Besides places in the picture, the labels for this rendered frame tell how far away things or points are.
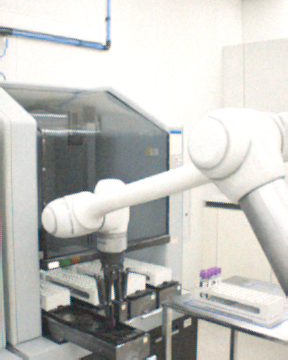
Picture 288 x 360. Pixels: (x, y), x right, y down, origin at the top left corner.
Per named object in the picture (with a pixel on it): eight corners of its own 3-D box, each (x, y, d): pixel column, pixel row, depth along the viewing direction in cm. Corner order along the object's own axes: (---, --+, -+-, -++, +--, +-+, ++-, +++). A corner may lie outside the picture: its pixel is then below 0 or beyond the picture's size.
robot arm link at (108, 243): (90, 231, 143) (90, 250, 143) (110, 235, 137) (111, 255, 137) (112, 227, 149) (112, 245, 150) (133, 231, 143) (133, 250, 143)
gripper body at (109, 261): (113, 245, 149) (114, 274, 149) (93, 250, 143) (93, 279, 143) (130, 249, 144) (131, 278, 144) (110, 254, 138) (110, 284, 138)
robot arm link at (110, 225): (111, 226, 150) (79, 232, 141) (111, 177, 150) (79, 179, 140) (136, 230, 143) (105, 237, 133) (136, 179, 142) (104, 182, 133)
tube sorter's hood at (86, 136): (-29, 245, 183) (-31, 83, 179) (88, 226, 227) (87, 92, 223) (46, 271, 147) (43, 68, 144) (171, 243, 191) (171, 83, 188)
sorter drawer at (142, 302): (25, 279, 214) (24, 260, 213) (49, 274, 224) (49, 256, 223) (139, 323, 164) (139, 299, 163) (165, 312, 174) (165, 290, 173)
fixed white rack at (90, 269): (75, 281, 191) (75, 266, 190) (94, 276, 198) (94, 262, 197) (127, 298, 170) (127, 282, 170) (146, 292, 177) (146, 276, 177)
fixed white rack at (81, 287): (44, 289, 179) (44, 273, 179) (65, 284, 187) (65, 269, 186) (95, 308, 159) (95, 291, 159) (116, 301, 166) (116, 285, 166)
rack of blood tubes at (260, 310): (192, 303, 160) (193, 286, 159) (210, 296, 167) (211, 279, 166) (267, 325, 138) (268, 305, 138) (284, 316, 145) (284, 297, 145)
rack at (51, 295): (1, 293, 173) (0, 277, 173) (23, 288, 180) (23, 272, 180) (47, 314, 153) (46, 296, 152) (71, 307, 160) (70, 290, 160)
